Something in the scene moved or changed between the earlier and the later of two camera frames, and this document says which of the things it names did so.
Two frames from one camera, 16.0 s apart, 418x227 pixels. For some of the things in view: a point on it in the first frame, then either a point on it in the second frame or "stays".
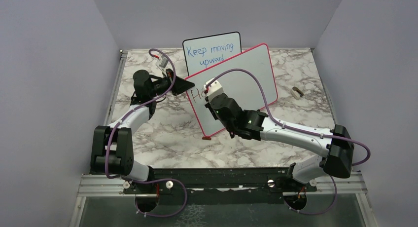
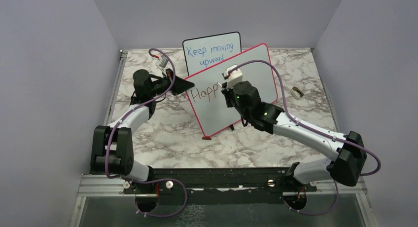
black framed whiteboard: (202, 53) stays
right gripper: (208, 105) to (227, 93)
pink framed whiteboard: (242, 87) stays
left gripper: (180, 85) stays
